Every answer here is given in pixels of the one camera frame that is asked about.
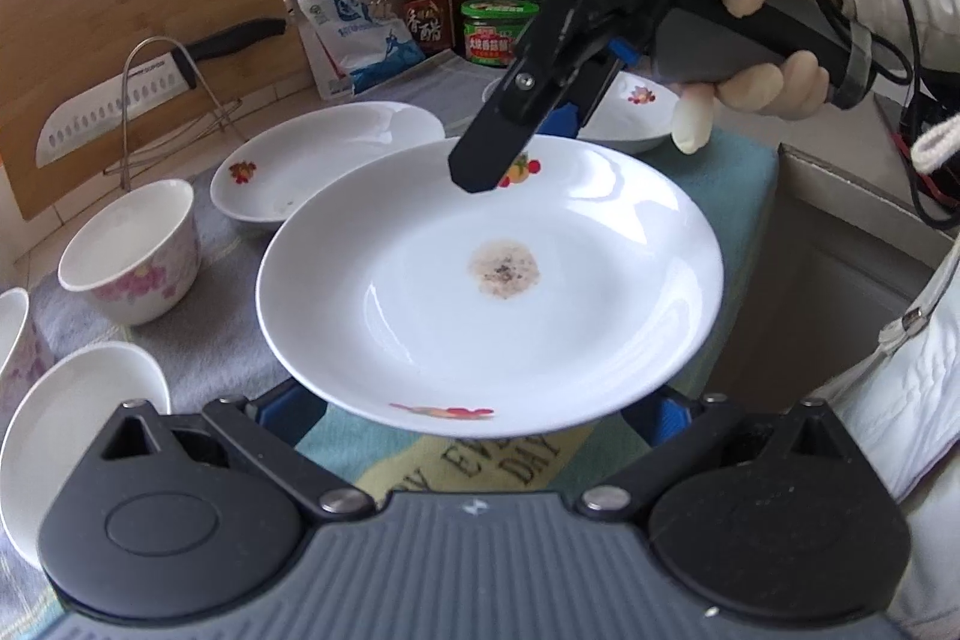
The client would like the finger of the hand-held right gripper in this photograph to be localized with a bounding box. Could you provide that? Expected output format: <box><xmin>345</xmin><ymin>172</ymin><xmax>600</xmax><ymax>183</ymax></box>
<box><xmin>448</xmin><ymin>0</ymin><xmax>629</xmax><ymax>195</ymax></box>
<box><xmin>536</xmin><ymin>40</ymin><xmax>640</xmax><ymax>142</ymax></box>

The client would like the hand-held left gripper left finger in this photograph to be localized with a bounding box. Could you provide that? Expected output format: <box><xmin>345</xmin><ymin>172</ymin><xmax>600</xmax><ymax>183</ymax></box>
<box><xmin>101</xmin><ymin>377</ymin><xmax>376</xmax><ymax>525</ymax></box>

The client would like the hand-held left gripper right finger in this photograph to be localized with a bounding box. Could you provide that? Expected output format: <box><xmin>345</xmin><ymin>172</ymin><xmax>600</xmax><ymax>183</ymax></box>
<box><xmin>577</xmin><ymin>385</ymin><xmax>857</xmax><ymax>522</ymax></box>

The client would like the large white stained plate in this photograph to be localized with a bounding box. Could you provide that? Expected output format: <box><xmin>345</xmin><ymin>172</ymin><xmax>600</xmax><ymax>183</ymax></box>
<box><xmin>256</xmin><ymin>136</ymin><xmax>725</xmax><ymax>438</ymax></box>

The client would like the white bowl with pink flowers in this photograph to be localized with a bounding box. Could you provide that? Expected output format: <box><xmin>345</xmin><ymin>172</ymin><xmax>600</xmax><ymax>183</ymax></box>
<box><xmin>58</xmin><ymin>179</ymin><xmax>202</xmax><ymax>327</ymax></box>

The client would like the plain white bowl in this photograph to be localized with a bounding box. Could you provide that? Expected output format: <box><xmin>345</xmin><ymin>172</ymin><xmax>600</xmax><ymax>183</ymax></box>
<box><xmin>0</xmin><ymin>342</ymin><xmax>172</xmax><ymax>570</ymax></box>

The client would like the person's right hand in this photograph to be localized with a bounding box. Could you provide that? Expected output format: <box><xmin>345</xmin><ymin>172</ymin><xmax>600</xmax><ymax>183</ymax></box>
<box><xmin>671</xmin><ymin>0</ymin><xmax>835</xmax><ymax>155</ymax></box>

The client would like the small white flower dish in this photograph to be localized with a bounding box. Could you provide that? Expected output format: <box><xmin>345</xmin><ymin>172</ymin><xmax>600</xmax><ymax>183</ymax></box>
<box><xmin>480</xmin><ymin>70</ymin><xmax>680</xmax><ymax>155</ymax></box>

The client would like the green-lidded sauce jar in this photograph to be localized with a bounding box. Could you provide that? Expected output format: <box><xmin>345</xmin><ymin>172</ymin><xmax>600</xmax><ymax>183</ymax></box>
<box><xmin>460</xmin><ymin>0</ymin><xmax>541</xmax><ymax>67</ymax></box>

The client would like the grey teal checked cloth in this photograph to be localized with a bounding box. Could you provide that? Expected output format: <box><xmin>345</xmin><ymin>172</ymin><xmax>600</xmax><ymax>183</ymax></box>
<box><xmin>0</xmin><ymin>51</ymin><xmax>781</xmax><ymax>618</ymax></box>

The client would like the blue white salt bag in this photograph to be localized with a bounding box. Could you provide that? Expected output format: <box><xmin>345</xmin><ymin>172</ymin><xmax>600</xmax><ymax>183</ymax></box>
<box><xmin>294</xmin><ymin>0</ymin><xmax>425</xmax><ymax>100</ymax></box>

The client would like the white plate with fruit print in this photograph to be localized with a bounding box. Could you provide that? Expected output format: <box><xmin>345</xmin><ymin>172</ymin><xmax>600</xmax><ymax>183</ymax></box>
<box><xmin>210</xmin><ymin>101</ymin><xmax>447</xmax><ymax>226</ymax></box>

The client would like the metal sink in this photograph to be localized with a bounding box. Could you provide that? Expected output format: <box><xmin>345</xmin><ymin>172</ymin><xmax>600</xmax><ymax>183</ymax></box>
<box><xmin>705</xmin><ymin>141</ymin><xmax>960</xmax><ymax>401</ymax></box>

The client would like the person's white jacket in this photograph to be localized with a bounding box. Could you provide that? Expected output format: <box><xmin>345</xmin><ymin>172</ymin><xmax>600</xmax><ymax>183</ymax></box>
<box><xmin>810</xmin><ymin>220</ymin><xmax>960</xmax><ymax>640</ymax></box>

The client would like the white cup with pale flowers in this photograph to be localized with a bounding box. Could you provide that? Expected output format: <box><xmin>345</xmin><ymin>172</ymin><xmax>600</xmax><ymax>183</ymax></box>
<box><xmin>0</xmin><ymin>287</ymin><xmax>55</xmax><ymax>416</ymax></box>

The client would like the metal wire rack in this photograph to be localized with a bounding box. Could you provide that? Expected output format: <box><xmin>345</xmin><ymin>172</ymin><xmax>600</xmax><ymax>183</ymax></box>
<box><xmin>103</xmin><ymin>36</ymin><xmax>245</xmax><ymax>193</ymax></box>

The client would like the black-handled kitchen knife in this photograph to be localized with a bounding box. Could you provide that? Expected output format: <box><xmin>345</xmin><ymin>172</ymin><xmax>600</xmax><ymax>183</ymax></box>
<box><xmin>36</xmin><ymin>17</ymin><xmax>287</xmax><ymax>167</ymax></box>

